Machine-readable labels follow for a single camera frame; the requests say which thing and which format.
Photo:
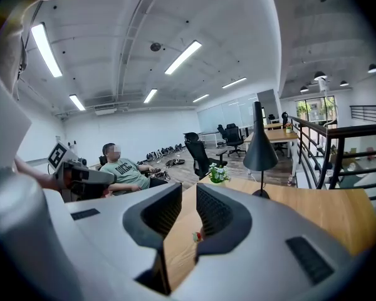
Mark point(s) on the flowering plant in white pot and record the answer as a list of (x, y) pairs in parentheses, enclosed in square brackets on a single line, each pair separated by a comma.
[(218, 174)]

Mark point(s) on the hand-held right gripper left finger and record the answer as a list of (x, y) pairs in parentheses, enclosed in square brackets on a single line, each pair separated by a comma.
[(112, 230)]

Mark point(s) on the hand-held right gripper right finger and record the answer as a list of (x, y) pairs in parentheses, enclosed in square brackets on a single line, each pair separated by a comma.
[(253, 256)]

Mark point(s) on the person's beige shirt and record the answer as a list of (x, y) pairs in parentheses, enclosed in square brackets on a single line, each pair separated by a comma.
[(6, 121)]

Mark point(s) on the person's left forearm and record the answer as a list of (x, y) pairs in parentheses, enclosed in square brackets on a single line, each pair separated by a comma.
[(34, 174)]

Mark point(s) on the ceiling strip lights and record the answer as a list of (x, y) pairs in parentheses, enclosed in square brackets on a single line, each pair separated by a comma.
[(183, 56)]

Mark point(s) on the small potted flower plant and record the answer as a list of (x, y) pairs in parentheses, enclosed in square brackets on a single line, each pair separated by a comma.
[(288, 128)]

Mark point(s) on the black metal railing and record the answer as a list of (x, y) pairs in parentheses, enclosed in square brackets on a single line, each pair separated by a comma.
[(335, 143)]

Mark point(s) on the black balcony railing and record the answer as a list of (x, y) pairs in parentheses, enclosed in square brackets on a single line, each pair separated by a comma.
[(369, 113)]

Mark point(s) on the round ceiling fixture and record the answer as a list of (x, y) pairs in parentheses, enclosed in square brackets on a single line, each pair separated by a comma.
[(155, 46)]

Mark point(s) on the black pendant lamp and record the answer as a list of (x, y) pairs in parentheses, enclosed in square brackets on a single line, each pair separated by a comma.
[(344, 83), (319, 75), (304, 89), (373, 68)]

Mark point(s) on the wooden desk with white legs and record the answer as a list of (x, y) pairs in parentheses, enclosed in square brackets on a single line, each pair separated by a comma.
[(279, 135)]

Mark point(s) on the white floor lamp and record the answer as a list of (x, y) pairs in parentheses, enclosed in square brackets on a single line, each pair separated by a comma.
[(323, 85)]

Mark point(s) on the small red and green object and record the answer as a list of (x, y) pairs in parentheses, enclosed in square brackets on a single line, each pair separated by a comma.
[(198, 236)]

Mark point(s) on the black office chair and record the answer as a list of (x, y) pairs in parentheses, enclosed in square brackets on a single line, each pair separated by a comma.
[(102, 161), (200, 158), (233, 136)]

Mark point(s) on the black cone desk lamp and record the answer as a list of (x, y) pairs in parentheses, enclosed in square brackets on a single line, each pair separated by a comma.
[(260, 155)]

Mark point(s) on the large glass window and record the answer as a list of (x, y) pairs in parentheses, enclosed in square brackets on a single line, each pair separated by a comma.
[(313, 108)]

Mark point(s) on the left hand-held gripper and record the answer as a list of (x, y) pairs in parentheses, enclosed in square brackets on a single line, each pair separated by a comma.
[(75, 174)]

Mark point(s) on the row of black floor devices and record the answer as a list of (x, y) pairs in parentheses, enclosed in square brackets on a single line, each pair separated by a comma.
[(159, 152)]

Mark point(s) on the white air conditioner unit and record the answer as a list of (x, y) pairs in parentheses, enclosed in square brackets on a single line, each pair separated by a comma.
[(105, 111)]

